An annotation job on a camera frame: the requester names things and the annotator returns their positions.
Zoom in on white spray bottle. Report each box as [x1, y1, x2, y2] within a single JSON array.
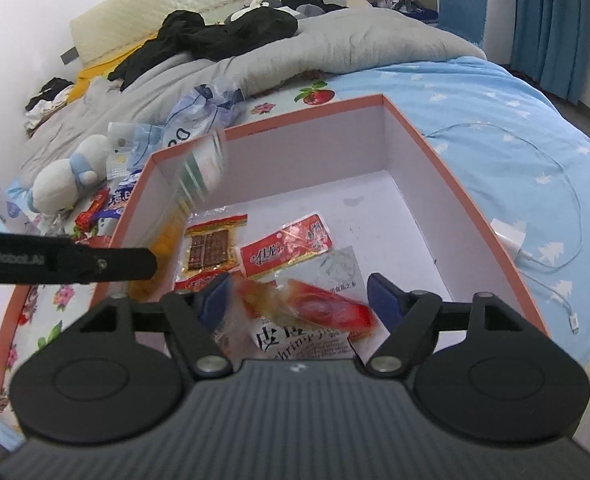
[[0, 169, 42, 234]]

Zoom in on brown tofu snack packet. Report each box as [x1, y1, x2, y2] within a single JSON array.
[[175, 213, 250, 292]]

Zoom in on white and blue plush toy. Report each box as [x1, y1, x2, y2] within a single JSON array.
[[27, 134, 114, 217]]

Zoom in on blue curtain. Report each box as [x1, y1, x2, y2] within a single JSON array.
[[509, 0, 590, 107]]

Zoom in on deep pink cardboard box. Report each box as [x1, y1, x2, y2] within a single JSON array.
[[87, 92, 552, 362]]

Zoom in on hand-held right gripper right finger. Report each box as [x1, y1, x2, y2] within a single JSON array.
[[364, 273, 524, 378]]

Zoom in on blue star print bedsheet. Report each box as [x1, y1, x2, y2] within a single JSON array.
[[0, 55, 590, 453]]

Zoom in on white charger plug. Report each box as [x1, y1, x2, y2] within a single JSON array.
[[490, 217, 527, 262]]

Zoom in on grey duvet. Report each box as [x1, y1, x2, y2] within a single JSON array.
[[19, 6, 489, 177]]

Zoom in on yellow pillow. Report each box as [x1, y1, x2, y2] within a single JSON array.
[[67, 45, 146, 104]]

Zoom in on clear black printed snack packet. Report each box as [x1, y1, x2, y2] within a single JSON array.
[[214, 245, 367, 362]]

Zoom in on white charger cable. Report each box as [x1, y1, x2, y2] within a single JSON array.
[[422, 122, 584, 334]]

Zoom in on pile of snack packets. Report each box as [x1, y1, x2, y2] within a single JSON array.
[[72, 185, 144, 249]]

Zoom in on clear blue printed plastic bag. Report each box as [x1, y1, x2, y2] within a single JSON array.
[[106, 84, 247, 182]]

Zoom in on red and orange snack packet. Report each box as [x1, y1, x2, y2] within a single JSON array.
[[227, 275, 379, 342]]

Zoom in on green and white snack packet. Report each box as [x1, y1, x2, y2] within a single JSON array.
[[175, 129, 229, 212]]

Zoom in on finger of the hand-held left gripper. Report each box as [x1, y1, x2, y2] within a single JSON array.
[[72, 244, 159, 283]]

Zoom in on heap of folded clothes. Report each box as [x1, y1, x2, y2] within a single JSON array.
[[24, 77, 76, 134]]

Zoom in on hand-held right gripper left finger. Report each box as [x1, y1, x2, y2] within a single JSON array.
[[76, 272, 234, 379]]

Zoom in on black clothes heap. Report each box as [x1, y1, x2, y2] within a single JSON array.
[[107, 0, 349, 92]]

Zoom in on shallow pink box lid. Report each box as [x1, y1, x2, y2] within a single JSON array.
[[0, 284, 32, 392]]

